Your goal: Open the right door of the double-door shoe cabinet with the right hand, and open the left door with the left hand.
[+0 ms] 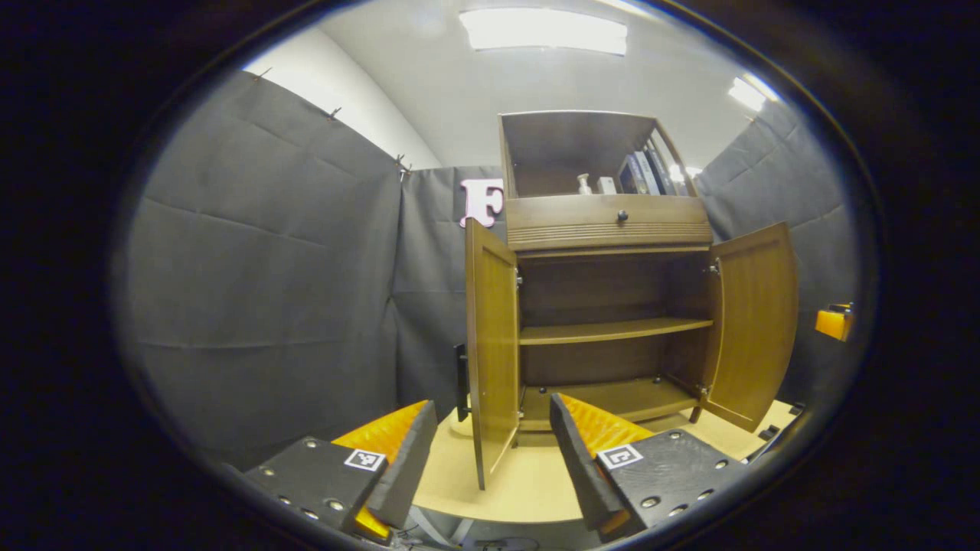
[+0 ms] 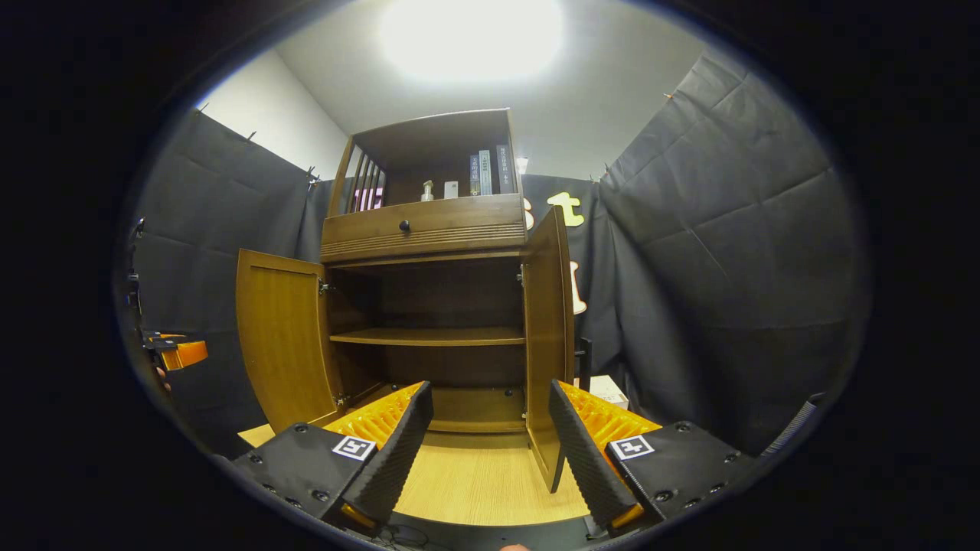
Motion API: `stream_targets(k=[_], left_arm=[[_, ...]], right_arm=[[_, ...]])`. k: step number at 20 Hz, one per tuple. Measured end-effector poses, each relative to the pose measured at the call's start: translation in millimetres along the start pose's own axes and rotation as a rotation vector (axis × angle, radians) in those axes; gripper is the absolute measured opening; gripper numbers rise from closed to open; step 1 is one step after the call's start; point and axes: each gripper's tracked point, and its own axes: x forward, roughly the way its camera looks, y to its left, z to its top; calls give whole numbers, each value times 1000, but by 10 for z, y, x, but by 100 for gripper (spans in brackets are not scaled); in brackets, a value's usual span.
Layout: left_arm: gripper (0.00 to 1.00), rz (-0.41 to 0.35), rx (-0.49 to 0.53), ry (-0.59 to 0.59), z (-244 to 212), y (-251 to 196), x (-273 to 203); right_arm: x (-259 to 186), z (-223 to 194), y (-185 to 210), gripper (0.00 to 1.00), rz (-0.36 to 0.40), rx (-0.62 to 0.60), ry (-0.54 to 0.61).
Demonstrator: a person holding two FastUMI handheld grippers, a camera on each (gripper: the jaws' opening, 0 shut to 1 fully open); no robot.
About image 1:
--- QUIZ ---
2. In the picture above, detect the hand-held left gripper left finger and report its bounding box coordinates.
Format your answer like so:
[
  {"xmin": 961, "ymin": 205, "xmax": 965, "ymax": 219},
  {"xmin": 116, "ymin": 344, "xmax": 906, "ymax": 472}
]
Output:
[{"xmin": 243, "ymin": 399, "xmax": 439, "ymax": 540}]

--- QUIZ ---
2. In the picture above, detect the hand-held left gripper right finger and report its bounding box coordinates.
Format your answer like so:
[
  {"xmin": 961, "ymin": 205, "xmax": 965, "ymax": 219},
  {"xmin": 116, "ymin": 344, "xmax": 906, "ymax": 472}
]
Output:
[{"xmin": 549, "ymin": 393, "xmax": 747, "ymax": 543}]

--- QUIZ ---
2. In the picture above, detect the wooden shoe cabinet door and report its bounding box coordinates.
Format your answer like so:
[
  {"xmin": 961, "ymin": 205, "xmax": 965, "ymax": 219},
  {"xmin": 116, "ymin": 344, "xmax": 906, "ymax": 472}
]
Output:
[
  {"xmin": 701, "ymin": 222, "xmax": 799, "ymax": 433},
  {"xmin": 465, "ymin": 218, "xmax": 521, "ymax": 491}
]

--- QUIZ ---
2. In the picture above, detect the black door handle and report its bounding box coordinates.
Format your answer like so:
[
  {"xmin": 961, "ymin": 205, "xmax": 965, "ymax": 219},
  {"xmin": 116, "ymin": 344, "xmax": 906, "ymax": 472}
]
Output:
[{"xmin": 454, "ymin": 343, "xmax": 469, "ymax": 422}]

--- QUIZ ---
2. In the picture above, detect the wooden double-door shoe cabinet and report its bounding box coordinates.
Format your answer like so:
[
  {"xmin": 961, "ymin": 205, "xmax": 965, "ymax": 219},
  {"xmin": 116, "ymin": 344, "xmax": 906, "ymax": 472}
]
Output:
[{"xmin": 498, "ymin": 111, "xmax": 717, "ymax": 448}]

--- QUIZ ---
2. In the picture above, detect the wooden cabinet drawer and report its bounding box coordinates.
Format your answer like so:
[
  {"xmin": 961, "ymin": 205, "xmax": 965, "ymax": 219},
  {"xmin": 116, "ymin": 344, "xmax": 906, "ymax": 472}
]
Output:
[{"xmin": 505, "ymin": 194, "xmax": 714, "ymax": 253}]

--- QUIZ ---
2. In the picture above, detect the wooden inner shelf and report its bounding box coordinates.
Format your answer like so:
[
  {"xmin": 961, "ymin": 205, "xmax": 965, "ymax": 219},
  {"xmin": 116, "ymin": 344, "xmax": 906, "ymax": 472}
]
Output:
[{"xmin": 519, "ymin": 318, "xmax": 714, "ymax": 346}]

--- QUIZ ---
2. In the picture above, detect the black backdrop cloth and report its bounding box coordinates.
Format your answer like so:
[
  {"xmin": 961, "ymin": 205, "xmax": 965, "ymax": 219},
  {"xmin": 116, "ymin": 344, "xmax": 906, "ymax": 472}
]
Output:
[{"xmin": 122, "ymin": 69, "xmax": 862, "ymax": 469}]

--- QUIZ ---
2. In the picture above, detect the dark blue book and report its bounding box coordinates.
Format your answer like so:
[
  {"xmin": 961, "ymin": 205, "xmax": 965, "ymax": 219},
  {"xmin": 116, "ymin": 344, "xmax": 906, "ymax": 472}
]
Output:
[{"xmin": 619, "ymin": 153, "xmax": 650, "ymax": 195}]

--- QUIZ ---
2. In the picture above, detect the white table frame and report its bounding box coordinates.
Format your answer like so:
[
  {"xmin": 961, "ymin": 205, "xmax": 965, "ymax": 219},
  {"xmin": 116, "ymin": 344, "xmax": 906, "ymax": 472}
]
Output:
[{"xmin": 406, "ymin": 505, "xmax": 475, "ymax": 546}]

